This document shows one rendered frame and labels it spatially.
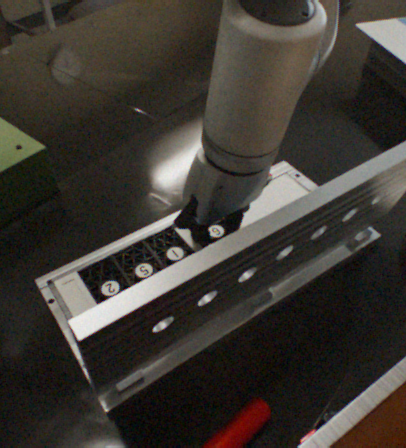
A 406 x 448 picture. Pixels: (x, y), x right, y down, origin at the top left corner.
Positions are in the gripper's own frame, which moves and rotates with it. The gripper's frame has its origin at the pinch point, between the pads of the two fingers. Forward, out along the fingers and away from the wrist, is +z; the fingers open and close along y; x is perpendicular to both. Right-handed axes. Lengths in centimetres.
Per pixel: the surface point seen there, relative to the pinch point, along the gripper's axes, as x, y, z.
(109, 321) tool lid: 11.8, 21.6, -19.0
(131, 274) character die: -0.3, 13.4, 2.3
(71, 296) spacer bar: -1.3, 21.3, 1.9
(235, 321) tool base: 12.7, 6.2, 0.1
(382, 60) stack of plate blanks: -20, -61, 6
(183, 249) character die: 0.3, 5.7, 1.4
